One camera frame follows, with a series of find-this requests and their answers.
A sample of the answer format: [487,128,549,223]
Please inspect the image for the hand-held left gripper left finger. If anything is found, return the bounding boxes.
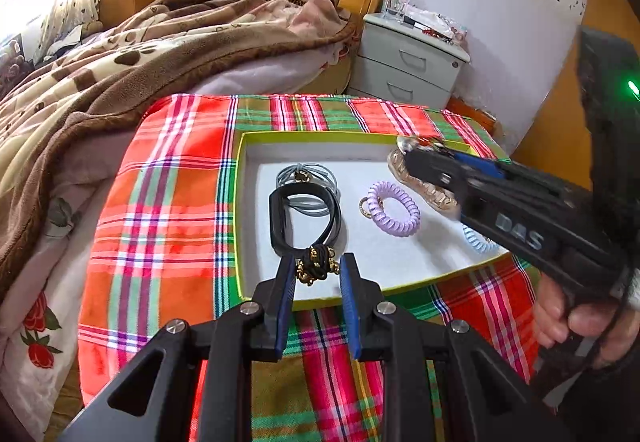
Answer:
[57,253,297,442]

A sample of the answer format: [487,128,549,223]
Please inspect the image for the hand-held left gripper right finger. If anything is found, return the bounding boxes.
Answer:
[340,252,586,442]

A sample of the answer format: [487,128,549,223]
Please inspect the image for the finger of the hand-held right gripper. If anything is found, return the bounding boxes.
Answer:
[435,145,516,180]
[398,148,483,218]

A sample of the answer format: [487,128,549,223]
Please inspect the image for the clear pink hair claw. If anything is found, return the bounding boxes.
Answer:
[387,147,463,219]

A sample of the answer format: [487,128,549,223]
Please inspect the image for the purple spiral hair tie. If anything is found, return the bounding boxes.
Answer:
[359,179,422,238]

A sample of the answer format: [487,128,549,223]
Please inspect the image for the yellow-green shallow box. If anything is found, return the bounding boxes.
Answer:
[235,131,533,313]

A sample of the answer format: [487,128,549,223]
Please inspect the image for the pale blue spiral hair tie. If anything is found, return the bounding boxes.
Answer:
[461,225,508,255]

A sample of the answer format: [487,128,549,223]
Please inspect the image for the black band with gold chain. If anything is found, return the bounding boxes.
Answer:
[268,185,347,289]

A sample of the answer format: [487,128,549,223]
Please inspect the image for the person's right hand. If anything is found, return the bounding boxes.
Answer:
[532,269,628,365]

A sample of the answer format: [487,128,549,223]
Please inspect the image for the wooden door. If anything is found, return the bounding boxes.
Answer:
[510,0,640,183]

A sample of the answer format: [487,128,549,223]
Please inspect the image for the grey nightstand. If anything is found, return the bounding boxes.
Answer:
[347,12,472,110]

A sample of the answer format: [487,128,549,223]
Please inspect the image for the pink pouch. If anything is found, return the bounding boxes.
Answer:
[442,20,470,46]

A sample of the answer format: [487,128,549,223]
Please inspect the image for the plaid cloth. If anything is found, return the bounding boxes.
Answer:
[79,93,556,442]

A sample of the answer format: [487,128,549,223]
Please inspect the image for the white paper packet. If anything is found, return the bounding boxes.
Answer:
[406,5,453,30]

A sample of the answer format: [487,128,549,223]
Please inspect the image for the clear glass cup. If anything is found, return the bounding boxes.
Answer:
[382,0,410,22]

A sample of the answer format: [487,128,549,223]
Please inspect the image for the floral bed sheet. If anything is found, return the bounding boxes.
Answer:
[0,142,151,428]

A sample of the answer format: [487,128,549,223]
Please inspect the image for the brown patterned blanket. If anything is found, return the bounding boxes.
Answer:
[0,0,361,293]

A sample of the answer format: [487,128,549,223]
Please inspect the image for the grey hair ties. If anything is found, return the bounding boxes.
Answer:
[275,162,343,218]

